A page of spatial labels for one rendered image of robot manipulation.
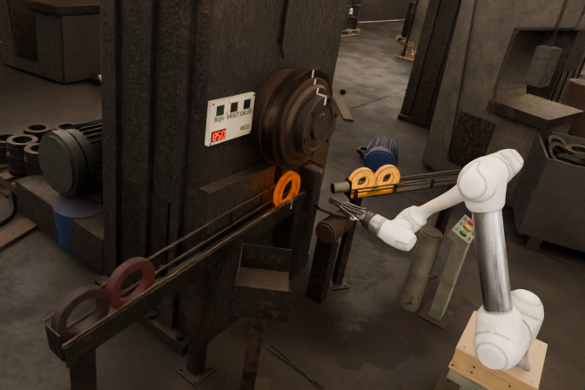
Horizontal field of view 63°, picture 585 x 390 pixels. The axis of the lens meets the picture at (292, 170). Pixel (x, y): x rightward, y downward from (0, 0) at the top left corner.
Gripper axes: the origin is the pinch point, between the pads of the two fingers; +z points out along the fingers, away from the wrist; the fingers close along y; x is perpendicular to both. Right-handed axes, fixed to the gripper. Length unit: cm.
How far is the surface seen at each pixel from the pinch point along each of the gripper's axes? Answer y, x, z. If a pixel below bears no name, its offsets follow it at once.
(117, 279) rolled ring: -108, 0, 20
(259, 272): -55, -13, -1
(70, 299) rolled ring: -124, 0, 21
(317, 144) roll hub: -9.4, 28.0, 12.9
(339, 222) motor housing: 19.0, -21.4, 2.7
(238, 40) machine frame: -45, 69, 39
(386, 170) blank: 48.3, 4.7, -2.8
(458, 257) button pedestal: 52, -25, -56
